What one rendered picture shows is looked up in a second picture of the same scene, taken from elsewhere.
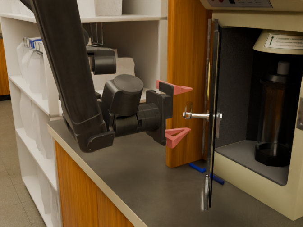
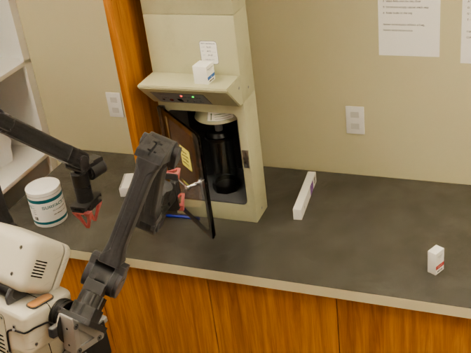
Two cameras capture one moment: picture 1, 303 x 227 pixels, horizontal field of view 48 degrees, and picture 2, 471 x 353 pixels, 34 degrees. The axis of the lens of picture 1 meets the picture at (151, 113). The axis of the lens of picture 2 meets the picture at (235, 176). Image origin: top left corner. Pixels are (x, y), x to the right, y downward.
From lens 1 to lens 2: 1.89 m
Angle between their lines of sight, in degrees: 32
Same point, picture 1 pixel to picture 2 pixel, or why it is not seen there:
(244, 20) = (188, 106)
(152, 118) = (172, 198)
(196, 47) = (148, 126)
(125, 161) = not seen: hidden behind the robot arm
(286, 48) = (222, 120)
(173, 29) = (134, 122)
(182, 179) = (171, 228)
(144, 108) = not seen: hidden behind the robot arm
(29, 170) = not seen: outside the picture
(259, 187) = (229, 210)
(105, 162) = (99, 244)
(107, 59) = (99, 164)
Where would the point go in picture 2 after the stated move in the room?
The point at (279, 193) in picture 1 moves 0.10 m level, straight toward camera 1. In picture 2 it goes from (244, 209) to (251, 223)
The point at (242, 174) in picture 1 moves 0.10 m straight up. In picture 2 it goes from (214, 206) to (210, 183)
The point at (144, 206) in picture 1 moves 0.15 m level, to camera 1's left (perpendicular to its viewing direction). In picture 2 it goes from (166, 256) to (129, 275)
